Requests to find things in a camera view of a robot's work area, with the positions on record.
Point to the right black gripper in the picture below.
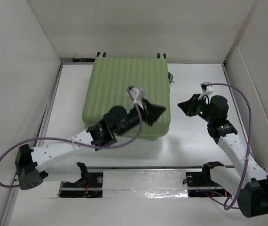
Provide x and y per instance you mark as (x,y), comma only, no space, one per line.
(188,106)

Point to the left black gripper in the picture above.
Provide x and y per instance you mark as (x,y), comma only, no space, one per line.
(150,112)

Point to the green suitcase with blue lining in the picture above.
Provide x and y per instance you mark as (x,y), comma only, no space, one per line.
(109,80)

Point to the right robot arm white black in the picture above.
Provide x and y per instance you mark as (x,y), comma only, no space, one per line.
(250,188)

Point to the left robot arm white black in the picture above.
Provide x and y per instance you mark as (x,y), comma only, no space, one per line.
(33,165)

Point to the silver tape strip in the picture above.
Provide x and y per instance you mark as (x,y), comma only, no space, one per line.
(144,183)

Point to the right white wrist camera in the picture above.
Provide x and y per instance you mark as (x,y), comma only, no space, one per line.
(207,89)

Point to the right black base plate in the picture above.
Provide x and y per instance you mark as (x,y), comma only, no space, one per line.
(198,187)

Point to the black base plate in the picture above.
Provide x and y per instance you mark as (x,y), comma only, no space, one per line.
(198,187)
(83,188)

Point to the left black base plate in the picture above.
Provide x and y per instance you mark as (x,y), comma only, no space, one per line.
(83,188)

